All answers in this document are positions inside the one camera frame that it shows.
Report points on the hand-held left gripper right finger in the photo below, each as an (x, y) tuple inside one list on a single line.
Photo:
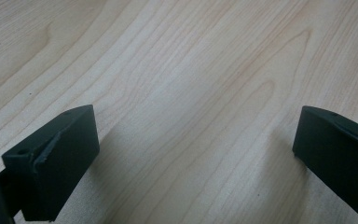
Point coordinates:
[(338, 155)]

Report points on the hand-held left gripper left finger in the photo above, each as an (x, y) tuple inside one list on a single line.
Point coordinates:
[(56, 161)]

